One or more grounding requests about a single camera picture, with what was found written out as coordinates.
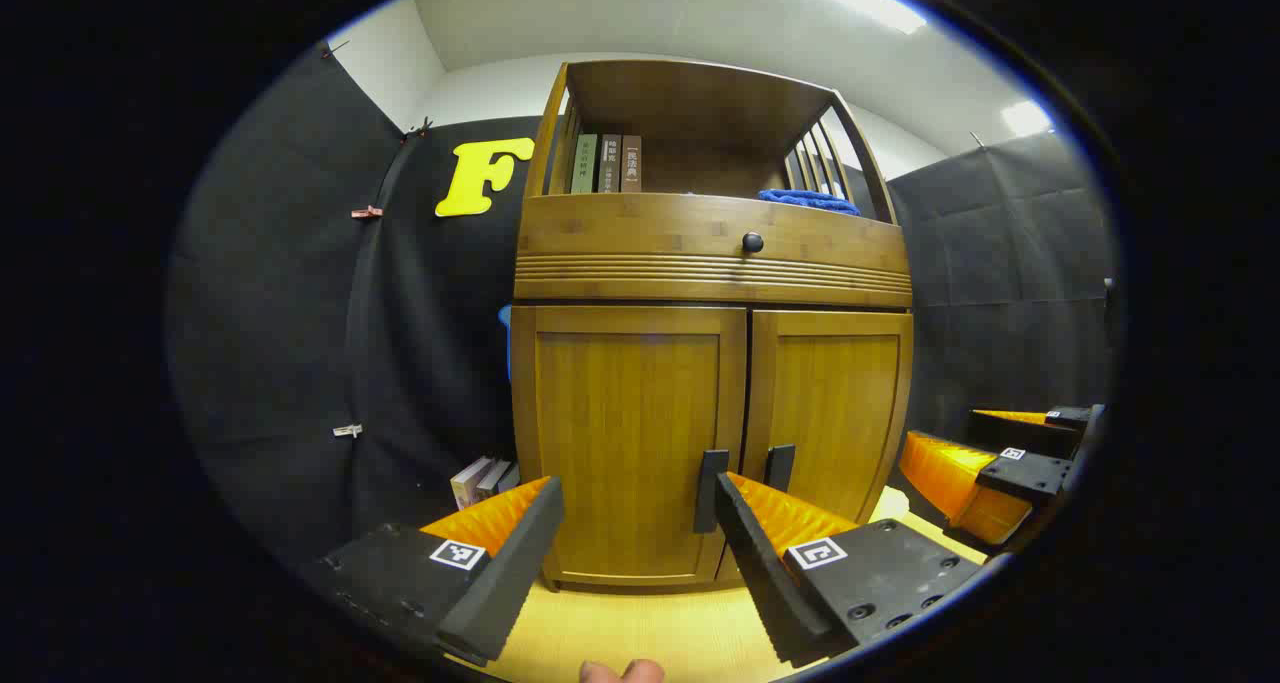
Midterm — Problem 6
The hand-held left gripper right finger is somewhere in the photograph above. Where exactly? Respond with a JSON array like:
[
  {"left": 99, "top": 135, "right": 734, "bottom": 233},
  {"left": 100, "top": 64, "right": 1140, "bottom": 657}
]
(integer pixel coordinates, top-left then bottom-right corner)
[{"left": 714, "top": 471, "right": 986, "bottom": 667}]

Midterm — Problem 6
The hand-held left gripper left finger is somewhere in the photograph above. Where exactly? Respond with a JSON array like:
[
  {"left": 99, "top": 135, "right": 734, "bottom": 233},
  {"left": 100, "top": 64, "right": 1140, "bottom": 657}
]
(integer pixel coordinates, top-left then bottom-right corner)
[{"left": 300, "top": 476, "right": 566, "bottom": 666}]

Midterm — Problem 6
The wooden shoe cabinet door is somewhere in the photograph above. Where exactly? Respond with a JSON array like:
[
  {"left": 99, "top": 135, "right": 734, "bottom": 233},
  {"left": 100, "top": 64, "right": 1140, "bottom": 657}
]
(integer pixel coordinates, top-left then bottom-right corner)
[
  {"left": 720, "top": 309, "right": 914, "bottom": 584},
  {"left": 510, "top": 305, "right": 748, "bottom": 589}
]

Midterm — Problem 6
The wooden double-door shoe cabinet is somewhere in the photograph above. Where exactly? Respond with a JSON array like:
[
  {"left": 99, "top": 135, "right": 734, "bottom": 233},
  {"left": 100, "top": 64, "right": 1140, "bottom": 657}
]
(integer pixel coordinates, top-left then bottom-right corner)
[{"left": 508, "top": 58, "right": 916, "bottom": 594}]

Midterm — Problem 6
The lavender paperback book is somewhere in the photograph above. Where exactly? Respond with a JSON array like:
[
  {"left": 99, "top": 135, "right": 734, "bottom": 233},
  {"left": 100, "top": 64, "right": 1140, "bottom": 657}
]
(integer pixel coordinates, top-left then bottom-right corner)
[{"left": 450, "top": 456, "right": 494, "bottom": 511}]

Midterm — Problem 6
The blue towel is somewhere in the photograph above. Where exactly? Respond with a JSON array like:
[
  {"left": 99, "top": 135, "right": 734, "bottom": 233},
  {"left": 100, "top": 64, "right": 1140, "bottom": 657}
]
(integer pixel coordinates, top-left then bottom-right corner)
[{"left": 757, "top": 188, "right": 862, "bottom": 217}]

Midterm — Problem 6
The small ceiling light panel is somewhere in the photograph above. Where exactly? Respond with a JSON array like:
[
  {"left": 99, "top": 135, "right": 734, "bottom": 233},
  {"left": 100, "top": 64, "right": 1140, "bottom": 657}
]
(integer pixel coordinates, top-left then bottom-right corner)
[{"left": 1000, "top": 100, "right": 1053, "bottom": 137}]

